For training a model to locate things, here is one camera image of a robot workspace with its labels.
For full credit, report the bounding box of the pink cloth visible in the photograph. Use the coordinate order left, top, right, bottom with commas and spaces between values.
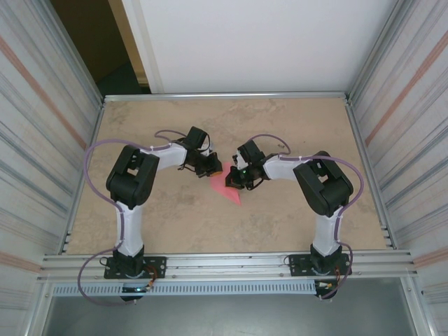
209, 161, 243, 207

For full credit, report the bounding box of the grey sheet metal shelf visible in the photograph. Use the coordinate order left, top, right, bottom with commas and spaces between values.
41, 279, 421, 336

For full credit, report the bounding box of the black controller box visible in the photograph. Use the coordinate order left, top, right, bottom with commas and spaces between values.
314, 279, 337, 301
120, 285, 150, 302

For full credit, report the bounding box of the long aluminium frame rail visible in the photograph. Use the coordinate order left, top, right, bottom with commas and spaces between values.
102, 91, 352, 104

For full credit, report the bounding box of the wide aluminium mounting rail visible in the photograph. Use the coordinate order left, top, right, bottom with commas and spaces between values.
36, 248, 419, 284

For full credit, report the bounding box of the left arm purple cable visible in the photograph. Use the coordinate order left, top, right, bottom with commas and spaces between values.
78, 129, 185, 306

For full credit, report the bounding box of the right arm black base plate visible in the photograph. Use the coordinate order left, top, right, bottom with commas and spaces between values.
288, 253, 351, 278

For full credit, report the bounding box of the slotted grey cable duct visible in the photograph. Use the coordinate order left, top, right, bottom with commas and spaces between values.
51, 279, 318, 296

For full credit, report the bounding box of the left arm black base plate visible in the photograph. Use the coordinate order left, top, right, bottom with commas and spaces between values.
104, 256, 167, 280

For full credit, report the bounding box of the white door frame post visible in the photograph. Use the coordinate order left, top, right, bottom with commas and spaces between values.
120, 0, 165, 95

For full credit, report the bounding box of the aluminium side frame rail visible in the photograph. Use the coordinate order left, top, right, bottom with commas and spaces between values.
62, 99, 106, 255
344, 96, 396, 250

